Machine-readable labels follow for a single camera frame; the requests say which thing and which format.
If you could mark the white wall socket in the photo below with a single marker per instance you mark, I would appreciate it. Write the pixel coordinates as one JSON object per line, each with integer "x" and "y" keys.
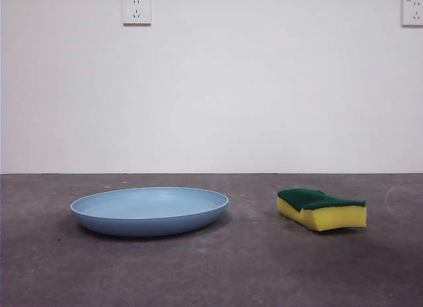
{"x": 137, "y": 10}
{"x": 413, "y": 11}

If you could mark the green and yellow sponge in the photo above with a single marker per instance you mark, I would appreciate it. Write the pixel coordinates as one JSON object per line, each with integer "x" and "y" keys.
{"x": 330, "y": 218}

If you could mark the blue round plate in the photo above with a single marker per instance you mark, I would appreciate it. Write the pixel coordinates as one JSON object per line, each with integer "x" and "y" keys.
{"x": 148, "y": 214}

